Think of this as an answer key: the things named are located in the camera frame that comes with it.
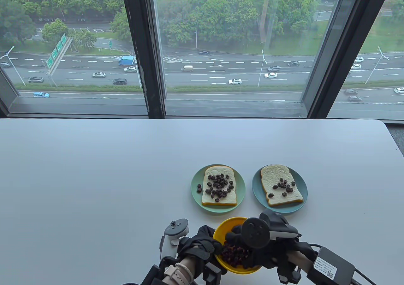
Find black and grey wrist controller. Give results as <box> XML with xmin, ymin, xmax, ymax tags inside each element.
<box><xmin>241</xmin><ymin>209</ymin><xmax>299</xmax><ymax>250</ymax></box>

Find green round plate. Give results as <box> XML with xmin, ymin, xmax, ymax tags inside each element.
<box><xmin>191</xmin><ymin>165</ymin><xmax>246</xmax><ymax>214</ymax></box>

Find blue round plate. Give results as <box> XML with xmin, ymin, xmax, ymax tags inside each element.
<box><xmin>252</xmin><ymin>165</ymin><xmax>308</xmax><ymax>214</ymax></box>

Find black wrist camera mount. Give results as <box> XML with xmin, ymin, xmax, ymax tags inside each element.
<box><xmin>201</xmin><ymin>262</ymin><xmax>227</xmax><ymax>285</ymax></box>

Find black cable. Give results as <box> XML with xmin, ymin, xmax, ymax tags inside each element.
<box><xmin>350</xmin><ymin>267</ymin><xmax>377</xmax><ymax>285</ymax></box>

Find heap of raisins in bowl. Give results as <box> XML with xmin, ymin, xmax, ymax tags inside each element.
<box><xmin>221</xmin><ymin>241</ymin><xmax>253</xmax><ymax>268</ymax></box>

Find white bread slice many raisins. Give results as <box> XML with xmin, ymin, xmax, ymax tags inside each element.
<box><xmin>202</xmin><ymin>165</ymin><xmax>237</xmax><ymax>207</ymax></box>

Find yellow bowl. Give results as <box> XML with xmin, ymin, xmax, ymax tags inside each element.
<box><xmin>213</xmin><ymin>217</ymin><xmax>263</xmax><ymax>274</ymax></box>

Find white and grey wrist controller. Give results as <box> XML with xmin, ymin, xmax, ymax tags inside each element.
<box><xmin>159</xmin><ymin>219</ymin><xmax>190</xmax><ymax>261</ymax></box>

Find black labelled wrist camera box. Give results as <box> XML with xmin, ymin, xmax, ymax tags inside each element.
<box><xmin>307</xmin><ymin>246</ymin><xmax>356</xmax><ymax>285</ymax></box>

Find small group of raisins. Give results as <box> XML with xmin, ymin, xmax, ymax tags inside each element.
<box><xmin>269</xmin><ymin>178</ymin><xmax>296</xmax><ymax>198</ymax></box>

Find dark window frame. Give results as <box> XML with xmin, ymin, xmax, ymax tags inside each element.
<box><xmin>0</xmin><ymin>0</ymin><xmax>404</xmax><ymax>121</ymax></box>

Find person's left forearm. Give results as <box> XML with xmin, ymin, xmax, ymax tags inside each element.
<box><xmin>172</xmin><ymin>254</ymin><xmax>204</xmax><ymax>285</ymax></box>

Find white bread slice few raisins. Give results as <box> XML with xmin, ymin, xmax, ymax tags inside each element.
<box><xmin>260</xmin><ymin>164</ymin><xmax>304</xmax><ymax>207</ymax></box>

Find person's right forearm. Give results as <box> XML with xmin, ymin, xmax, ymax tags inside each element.
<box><xmin>288</xmin><ymin>251</ymin><xmax>317</xmax><ymax>269</ymax></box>

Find person's left hand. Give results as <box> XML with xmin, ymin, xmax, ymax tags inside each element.
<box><xmin>177</xmin><ymin>225</ymin><xmax>223</xmax><ymax>263</ymax></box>

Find person's right hand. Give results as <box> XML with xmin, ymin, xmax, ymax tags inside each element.
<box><xmin>225</xmin><ymin>224</ymin><xmax>317</xmax><ymax>270</ymax></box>

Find beige wristwatch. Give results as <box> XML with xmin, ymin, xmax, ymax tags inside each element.
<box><xmin>164</xmin><ymin>262</ymin><xmax>192</xmax><ymax>285</ymax></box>

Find large group of raisins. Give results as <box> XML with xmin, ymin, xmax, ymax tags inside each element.
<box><xmin>197</xmin><ymin>173</ymin><xmax>234</xmax><ymax>203</ymax></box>

